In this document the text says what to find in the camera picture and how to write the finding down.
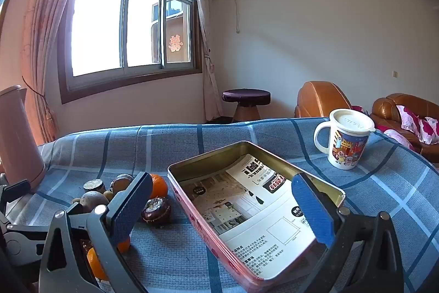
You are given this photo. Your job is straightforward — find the brown leather armchair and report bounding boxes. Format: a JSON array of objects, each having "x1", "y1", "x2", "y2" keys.
[{"x1": 294, "y1": 81, "x2": 354, "y2": 118}]

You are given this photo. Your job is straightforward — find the pink curtain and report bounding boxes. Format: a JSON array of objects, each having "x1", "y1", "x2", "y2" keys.
[{"x1": 19, "y1": 0, "x2": 100, "y2": 143}]

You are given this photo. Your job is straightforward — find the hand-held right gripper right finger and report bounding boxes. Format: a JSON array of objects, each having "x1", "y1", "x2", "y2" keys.
[{"x1": 291, "y1": 172, "x2": 405, "y2": 293}]

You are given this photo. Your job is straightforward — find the pink kettle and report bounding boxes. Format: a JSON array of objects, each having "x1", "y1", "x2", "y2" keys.
[{"x1": 0, "y1": 85, "x2": 47, "y2": 192}]

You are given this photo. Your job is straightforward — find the brown kiwi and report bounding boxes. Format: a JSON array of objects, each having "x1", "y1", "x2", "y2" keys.
[{"x1": 80, "y1": 191, "x2": 110, "y2": 214}]

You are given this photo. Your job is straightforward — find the dark sugarcane piece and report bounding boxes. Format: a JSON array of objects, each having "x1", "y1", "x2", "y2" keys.
[
  {"x1": 83, "y1": 178, "x2": 106, "y2": 194},
  {"x1": 110, "y1": 174, "x2": 135, "y2": 195}
]

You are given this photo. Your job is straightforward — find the round purple top stool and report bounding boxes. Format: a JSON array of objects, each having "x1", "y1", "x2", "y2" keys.
[{"x1": 221, "y1": 88, "x2": 271, "y2": 124}]

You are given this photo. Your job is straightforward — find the white mug lid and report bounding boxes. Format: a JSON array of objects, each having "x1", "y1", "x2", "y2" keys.
[{"x1": 329, "y1": 108, "x2": 376, "y2": 134}]

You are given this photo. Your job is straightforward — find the white cartoon print mug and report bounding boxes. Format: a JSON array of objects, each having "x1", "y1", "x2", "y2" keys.
[{"x1": 314, "y1": 108, "x2": 376, "y2": 171}]

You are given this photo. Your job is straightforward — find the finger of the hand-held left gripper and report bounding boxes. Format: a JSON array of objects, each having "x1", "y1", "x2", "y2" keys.
[
  {"x1": 0, "y1": 179, "x2": 31, "y2": 208},
  {"x1": 5, "y1": 223, "x2": 51, "y2": 239}
]

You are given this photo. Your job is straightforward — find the textured mandarin orange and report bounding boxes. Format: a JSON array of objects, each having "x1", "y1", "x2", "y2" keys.
[{"x1": 148, "y1": 173, "x2": 169, "y2": 200}]

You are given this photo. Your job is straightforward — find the red paper window decoration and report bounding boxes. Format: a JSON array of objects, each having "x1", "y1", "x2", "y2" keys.
[{"x1": 167, "y1": 35, "x2": 184, "y2": 53}]

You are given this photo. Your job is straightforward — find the brown leather sofa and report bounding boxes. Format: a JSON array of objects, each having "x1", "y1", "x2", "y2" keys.
[{"x1": 368, "y1": 93, "x2": 439, "y2": 163}]

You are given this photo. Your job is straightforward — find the pale curtain with valance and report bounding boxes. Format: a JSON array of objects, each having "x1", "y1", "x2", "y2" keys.
[{"x1": 178, "y1": 0, "x2": 223, "y2": 124}]

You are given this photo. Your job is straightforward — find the wooden framed window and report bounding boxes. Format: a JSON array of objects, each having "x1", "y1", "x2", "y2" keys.
[{"x1": 58, "y1": 0, "x2": 204, "y2": 105}]

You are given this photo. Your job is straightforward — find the pink rectangular tin box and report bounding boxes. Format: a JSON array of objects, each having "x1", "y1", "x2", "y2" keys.
[{"x1": 167, "y1": 141, "x2": 346, "y2": 281}]

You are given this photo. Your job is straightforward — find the dark water chestnut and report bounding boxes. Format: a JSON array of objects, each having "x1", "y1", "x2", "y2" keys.
[{"x1": 141, "y1": 197, "x2": 172, "y2": 225}]

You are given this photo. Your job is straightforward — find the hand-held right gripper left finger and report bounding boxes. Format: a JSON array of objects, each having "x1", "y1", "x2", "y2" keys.
[{"x1": 38, "y1": 172, "x2": 154, "y2": 293}]

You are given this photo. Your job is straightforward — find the blue plaid blanket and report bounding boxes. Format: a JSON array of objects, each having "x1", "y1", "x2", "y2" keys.
[{"x1": 34, "y1": 117, "x2": 439, "y2": 293}]

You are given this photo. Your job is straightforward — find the pink floral blanket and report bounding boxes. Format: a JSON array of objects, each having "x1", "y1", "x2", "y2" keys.
[{"x1": 350, "y1": 104, "x2": 439, "y2": 151}]

